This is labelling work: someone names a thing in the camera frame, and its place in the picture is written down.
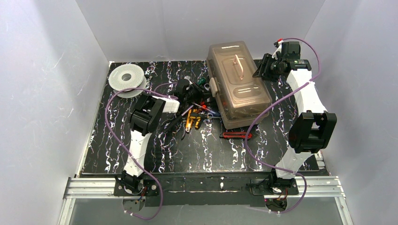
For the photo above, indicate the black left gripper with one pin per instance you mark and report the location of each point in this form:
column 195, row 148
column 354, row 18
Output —
column 189, row 94

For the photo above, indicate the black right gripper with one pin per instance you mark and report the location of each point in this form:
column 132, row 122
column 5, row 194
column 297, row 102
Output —
column 264, row 68

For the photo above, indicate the beige translucent plastic toolbox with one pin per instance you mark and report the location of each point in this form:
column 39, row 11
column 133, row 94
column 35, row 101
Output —
column 240, row 96

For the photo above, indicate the red and black utility knife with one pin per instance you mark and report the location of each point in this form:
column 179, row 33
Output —
column 233, row 135

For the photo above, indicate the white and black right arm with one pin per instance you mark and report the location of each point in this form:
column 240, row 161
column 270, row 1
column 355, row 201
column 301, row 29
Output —
column 312, row 129

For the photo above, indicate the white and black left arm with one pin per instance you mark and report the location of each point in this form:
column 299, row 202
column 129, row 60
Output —
column 144, row 121

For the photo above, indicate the yellow black bit holder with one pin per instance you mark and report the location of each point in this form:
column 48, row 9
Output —
column 197, row 116

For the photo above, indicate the white filament spool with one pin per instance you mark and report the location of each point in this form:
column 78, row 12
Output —
column 127, row 76

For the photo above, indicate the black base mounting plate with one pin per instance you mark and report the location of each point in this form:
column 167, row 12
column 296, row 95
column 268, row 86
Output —
column 220, row 188

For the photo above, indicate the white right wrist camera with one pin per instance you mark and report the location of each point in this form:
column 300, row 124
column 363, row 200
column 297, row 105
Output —
column 280, row 49

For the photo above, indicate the green handled screwdriver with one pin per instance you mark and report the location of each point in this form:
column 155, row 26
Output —
column 202, row 81

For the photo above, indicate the blue handled screwdriver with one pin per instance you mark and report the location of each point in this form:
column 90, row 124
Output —
column 211, row 114

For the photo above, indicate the black handled cutters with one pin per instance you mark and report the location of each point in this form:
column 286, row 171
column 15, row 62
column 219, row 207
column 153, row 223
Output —
column 172, row 124

